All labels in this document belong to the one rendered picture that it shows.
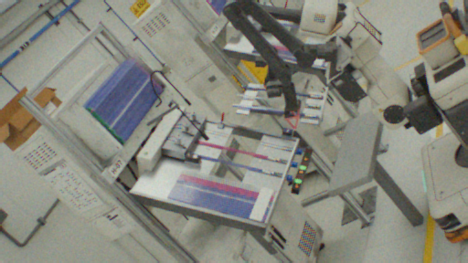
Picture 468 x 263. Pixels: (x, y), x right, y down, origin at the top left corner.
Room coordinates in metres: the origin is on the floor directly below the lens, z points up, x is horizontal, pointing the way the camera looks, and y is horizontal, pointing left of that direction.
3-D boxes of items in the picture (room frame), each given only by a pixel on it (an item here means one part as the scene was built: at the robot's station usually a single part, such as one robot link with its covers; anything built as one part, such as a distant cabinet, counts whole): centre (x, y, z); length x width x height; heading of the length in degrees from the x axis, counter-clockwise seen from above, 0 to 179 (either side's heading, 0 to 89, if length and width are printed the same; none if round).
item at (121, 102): (3.19, 0.33, 1.52); 0.51 x 0.13 x 0.27; 141
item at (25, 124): (3.29, 0.63, 1.82); 0.68 x 0.30 x 0.20; 141
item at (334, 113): (4.24, -0.60, 0.65); 1.01 x 0.73 x 1.29; 51
